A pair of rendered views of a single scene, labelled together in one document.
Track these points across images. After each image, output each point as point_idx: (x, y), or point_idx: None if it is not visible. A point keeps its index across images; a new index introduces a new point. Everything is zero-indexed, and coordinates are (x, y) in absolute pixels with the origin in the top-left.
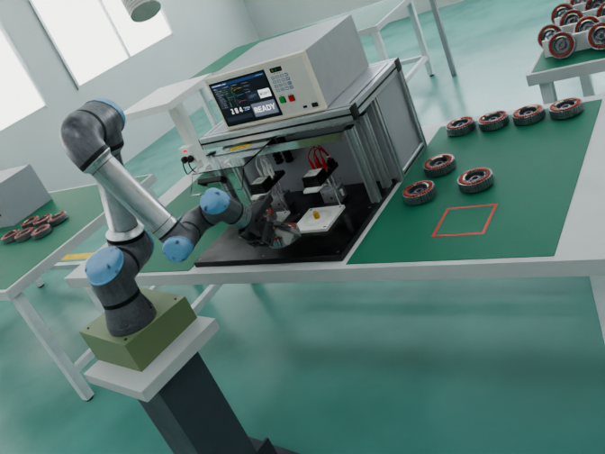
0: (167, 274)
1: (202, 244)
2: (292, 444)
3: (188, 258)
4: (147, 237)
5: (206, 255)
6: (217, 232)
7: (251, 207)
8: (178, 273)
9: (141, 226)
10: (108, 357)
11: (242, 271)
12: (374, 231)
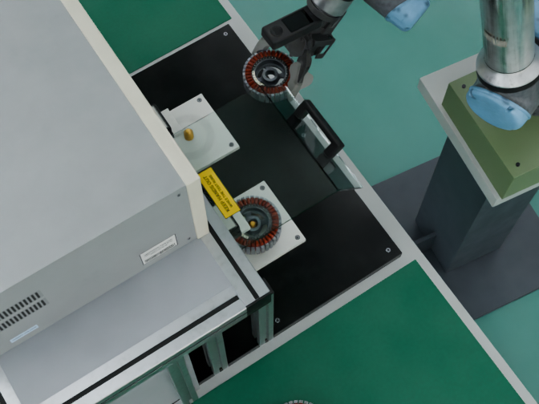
0: (454, 297)
1: (364, 333)
2: None
3: (403, 305)
4: (475, 82)
5: (374, 250)
6: (323, 346)
7: (301, 26)
8: (434, 273)
9: (478, 58)
10: None
11: (342, 151)
12: (159, 46)
